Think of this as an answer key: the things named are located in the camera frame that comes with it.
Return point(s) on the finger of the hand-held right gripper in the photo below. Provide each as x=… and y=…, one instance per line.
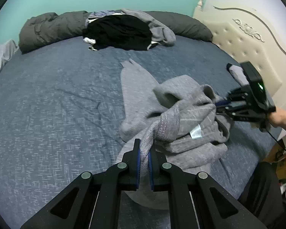
x=240, y=114
x=238, y=96

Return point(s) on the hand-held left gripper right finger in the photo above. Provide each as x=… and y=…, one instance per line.
x=151, y=171

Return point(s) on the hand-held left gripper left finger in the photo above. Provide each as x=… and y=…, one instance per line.
x=138, y=169

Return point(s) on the grey knit sweater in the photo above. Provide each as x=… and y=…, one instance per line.
x=181, y=100

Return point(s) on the person's right forearm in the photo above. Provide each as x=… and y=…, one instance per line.
x=281, y=119

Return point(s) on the small grey folded cloth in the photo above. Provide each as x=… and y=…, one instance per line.
x=237, y=72

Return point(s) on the cream tufted headboard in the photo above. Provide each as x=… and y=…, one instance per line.
x=243, y=33

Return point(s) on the person's black trouser leg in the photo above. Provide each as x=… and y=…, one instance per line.
x=259, y=190

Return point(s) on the grey hoodie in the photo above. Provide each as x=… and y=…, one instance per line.
x=162, y=32

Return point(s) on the blue-grey bed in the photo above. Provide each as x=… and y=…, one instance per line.
x=57, y=105

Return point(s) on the black garment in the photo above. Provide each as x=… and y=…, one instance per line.
x=121, y=32

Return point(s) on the blue white patterned garment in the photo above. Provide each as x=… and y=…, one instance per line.
x=99, y=15

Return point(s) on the dark grey duvet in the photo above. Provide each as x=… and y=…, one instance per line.
x=50, y=29

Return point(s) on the pale grey sheet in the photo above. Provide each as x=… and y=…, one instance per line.
x=2, y=56

